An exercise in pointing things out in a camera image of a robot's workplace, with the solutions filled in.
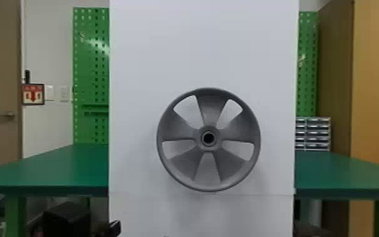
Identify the grey wheel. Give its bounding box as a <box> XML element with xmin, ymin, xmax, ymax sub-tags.
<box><xmin>156</xmin><ymin>87</ymin><xmax>262</xmax><ymax>193</ymax></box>

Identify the white panel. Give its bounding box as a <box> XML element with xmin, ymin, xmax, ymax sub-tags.
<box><xmin>108</xmin><ymin>0</ymin><xmax>300</xmax><ymax>237</ymax></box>

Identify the white drawer cabinet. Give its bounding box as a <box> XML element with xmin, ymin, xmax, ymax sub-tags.
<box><xmin>295</xmin><ymin>116</ymin><xmax>332</xmax><ymax>153</ymax></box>

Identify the wooden cupboard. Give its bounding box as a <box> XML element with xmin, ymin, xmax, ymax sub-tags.
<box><xmin>318</xmin><ymin>0</ymin><xmax>379</xmax><ymax>237</ymax></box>

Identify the beige door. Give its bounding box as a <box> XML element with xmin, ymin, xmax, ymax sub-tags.
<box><xmin>0</xmin><ymin>0</ymin><xmax>24</xmax><ymax>170</ymax></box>

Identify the red wall sign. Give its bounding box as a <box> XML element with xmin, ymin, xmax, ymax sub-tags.
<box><xmin>21</xmin><ymin>83</ymin><xmax>46</xmax><ymax>106</ymax></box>

